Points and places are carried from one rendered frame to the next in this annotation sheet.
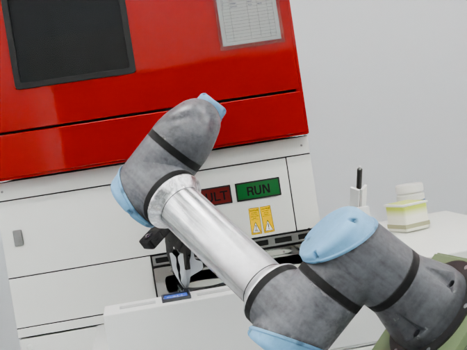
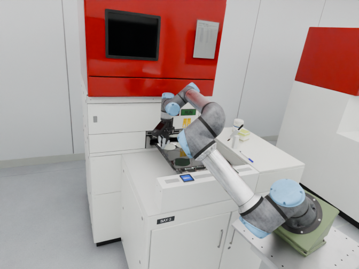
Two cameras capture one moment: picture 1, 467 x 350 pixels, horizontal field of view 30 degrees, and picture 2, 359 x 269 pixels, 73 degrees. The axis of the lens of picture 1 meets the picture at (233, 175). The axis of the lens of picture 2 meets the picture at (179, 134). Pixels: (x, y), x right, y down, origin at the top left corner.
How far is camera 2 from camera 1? 0.97 m
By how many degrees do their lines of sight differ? 27
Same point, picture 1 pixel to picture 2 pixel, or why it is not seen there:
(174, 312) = (188, 187)
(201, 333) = (196, 194)
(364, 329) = not seen: hidden behind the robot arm
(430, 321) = (307, 224)
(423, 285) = (309, 212)
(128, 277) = (136, 137)
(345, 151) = not seen: hidden behind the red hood
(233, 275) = (238, 197)
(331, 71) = not seen: hidden behind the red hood
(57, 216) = (112, 112)
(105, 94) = (143, 68)
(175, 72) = (173, 64)
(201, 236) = (224, 176)
